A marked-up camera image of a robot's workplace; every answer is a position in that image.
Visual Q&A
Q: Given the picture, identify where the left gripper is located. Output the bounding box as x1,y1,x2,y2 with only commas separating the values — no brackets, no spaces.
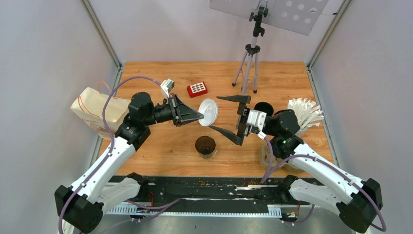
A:
144,93,204,127

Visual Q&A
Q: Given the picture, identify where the white plastic cup lid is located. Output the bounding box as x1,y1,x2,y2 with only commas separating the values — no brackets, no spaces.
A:
198,98,219,127

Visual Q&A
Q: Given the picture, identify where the brown coffee cup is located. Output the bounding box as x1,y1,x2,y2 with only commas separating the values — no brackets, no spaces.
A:
195,136,217,159

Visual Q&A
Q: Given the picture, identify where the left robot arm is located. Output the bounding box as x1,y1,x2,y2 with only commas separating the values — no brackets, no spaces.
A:
55,92,204,234

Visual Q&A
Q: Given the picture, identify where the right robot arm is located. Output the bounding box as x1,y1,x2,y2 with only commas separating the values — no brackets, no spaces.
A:
216,95,387,234

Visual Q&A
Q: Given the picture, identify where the red white block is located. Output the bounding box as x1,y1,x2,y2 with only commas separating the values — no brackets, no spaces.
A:
187,81,208,98

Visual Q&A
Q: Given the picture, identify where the cardboard cup carrier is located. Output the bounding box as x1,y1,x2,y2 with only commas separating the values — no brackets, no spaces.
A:
259,145,304,173

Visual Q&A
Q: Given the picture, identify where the paper cup of straws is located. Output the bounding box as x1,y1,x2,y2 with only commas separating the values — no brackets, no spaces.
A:
287,98,324,137

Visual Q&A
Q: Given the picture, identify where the tripod stand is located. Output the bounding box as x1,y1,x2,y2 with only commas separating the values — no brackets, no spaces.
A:
232,5,268,95

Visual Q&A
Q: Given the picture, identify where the brown paper bag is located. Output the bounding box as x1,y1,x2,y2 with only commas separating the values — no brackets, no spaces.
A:
70,81,130,140

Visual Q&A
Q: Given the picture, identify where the white perforated board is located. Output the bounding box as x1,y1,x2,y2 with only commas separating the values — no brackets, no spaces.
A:
209,0,328,37

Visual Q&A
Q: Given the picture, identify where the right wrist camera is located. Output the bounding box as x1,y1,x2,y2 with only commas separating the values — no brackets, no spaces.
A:
257,131,267,140

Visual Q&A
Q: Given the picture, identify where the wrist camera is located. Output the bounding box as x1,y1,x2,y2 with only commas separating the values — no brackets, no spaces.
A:
257,131,267,140
160,78,175,99

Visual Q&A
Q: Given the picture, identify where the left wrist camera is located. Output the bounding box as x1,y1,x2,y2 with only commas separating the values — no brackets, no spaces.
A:
160,78,175,99

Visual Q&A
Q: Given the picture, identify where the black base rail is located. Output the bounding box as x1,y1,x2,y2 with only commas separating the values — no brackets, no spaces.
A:
106,175,312,217

